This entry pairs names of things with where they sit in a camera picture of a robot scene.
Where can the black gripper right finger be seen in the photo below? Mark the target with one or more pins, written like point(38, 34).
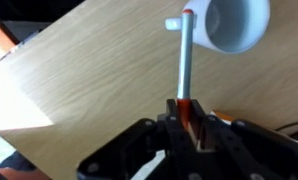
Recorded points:
point(250, 148)

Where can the white ceramic mug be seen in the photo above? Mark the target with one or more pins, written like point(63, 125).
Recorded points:
point(229, 26)

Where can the orange and silver pen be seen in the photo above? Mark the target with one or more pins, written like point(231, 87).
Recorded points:
point(183, 94)

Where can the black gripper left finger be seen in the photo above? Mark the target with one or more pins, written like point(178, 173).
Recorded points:
point(123, 156)

